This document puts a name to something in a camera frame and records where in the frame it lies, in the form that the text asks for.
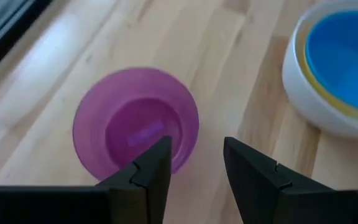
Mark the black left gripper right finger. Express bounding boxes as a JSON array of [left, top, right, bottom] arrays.
[[223, 136, 358, 224]]

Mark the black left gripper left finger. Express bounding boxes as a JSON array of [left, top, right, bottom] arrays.
[[94, 136, 173, 224]]

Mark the purple plastic bowl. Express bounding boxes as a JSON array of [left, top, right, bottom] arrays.
[[72, 67, 200, 182]]

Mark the yellow plastic bowl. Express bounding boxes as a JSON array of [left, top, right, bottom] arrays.
[[295, 8, 358, 121]]

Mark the blue plastic bowl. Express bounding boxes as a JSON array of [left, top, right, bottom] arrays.
[[304, 9, 358, 114]]

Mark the white bowl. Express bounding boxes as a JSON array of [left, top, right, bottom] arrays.
[[282, 0, 358, 141]]

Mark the black aluminium table frame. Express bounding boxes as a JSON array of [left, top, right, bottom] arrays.
[[0, 0, 53, 84]]

